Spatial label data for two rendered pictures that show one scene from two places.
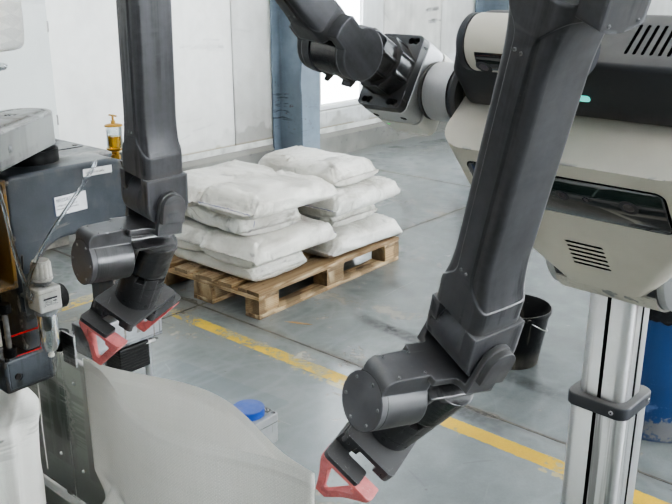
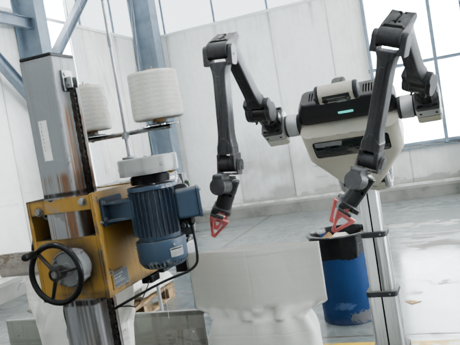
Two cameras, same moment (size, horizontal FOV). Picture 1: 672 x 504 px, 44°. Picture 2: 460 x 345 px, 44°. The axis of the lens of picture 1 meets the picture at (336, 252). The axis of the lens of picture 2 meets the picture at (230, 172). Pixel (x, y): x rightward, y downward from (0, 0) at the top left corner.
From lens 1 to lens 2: 125 cm
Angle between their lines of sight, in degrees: 25
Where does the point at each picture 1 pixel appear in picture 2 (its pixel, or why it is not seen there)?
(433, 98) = (291, 126)
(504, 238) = (382, 119)
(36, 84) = not seen: outside the picture
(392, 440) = (354, 202)
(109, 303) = (218, 208)
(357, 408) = (352, 183)
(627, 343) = (377, 205)
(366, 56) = (273, 111)
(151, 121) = (231, 133)
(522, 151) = (386, 92)
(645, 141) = not seen: hidden behind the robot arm
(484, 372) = (381, 164)
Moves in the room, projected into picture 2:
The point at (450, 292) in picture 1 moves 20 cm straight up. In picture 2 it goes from (366, 144) to (356, 79)
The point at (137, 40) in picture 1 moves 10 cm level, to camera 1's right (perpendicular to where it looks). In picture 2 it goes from (226, 105) to (253, 100)
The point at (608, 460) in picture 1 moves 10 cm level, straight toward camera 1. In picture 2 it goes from (384, 255) to (391, 260)
